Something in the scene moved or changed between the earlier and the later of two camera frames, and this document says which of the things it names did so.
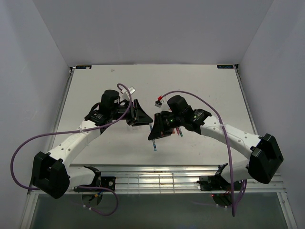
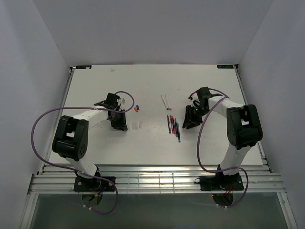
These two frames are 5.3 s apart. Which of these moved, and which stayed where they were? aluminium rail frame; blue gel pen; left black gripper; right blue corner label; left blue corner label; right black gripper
Moved: blue gel pen; left black gripper; right black gripper
Stayed: right blue corner label; aluminium rail frame; left blue corner label
